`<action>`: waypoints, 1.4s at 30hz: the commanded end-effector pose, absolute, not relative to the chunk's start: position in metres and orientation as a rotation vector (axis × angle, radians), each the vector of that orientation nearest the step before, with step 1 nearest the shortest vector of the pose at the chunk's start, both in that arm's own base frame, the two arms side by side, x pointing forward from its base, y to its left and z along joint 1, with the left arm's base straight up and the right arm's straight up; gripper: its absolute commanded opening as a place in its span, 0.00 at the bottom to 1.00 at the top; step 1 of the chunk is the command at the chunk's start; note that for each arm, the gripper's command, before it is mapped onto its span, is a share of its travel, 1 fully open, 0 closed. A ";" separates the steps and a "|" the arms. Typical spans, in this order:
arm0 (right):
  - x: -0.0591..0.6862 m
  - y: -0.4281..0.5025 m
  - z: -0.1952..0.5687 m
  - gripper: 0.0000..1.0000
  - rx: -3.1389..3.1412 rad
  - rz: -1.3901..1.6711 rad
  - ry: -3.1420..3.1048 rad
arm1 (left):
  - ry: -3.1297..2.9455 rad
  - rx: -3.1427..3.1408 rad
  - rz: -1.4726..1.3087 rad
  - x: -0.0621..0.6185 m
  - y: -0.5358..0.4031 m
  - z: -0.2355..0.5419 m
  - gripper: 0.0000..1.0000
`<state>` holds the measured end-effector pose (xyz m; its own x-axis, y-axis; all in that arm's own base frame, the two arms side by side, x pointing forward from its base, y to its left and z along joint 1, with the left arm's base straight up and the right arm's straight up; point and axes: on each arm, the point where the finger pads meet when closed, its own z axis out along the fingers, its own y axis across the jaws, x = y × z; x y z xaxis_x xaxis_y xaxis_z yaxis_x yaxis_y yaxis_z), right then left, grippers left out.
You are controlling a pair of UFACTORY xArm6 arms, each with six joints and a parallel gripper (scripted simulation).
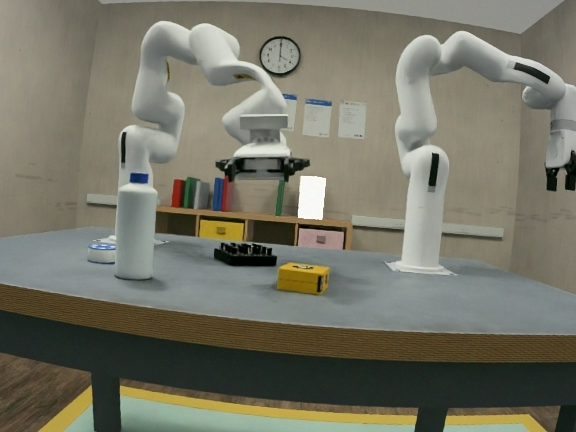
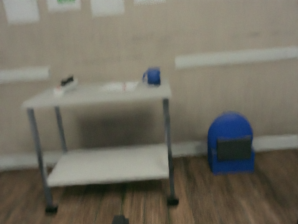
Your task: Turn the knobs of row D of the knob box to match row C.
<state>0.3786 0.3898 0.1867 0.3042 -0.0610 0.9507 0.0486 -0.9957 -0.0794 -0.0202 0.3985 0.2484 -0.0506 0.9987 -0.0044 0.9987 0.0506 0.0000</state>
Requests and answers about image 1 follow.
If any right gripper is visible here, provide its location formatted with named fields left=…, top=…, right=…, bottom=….
left=215, top=136, right=309, bottom=183

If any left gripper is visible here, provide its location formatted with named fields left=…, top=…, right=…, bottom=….
left=544, top=129, right=576, bottom=191

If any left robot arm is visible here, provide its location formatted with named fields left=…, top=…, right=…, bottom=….
left=395, top=31, right=576, bottom=272

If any white plastic bottle with blue cap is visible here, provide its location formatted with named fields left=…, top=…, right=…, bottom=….
left=114, top=173, right=157, bottom=280

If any black knob box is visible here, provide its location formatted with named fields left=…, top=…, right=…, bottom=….
left=214, top=242, right=277, bottom=266

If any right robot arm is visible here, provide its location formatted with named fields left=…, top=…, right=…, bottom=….
left=118, top=21, right=288, bottom=191

